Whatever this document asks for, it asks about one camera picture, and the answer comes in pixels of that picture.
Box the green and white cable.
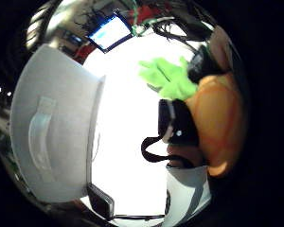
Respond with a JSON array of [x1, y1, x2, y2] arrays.
[[121, 0, 176, 37]]

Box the red chair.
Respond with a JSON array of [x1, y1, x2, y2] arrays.
[[73, 43, 98, 63]]

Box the bundle of black cables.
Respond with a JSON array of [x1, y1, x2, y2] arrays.
[[151, 18, 210, 52]]

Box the thin black cable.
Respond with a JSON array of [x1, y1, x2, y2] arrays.
[[111, 214, 166, 221]]

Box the red object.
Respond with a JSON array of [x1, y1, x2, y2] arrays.
[[128, 4, 172, 26]]

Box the orange carrot plush toy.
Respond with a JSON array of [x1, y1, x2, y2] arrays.
[[137, 56, 249, 178]]

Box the black phone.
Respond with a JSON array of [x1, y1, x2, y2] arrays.
[[86, 183, 115, 221]]

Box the grey felt basket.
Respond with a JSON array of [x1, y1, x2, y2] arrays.
[[9, 43, 107, 203]]

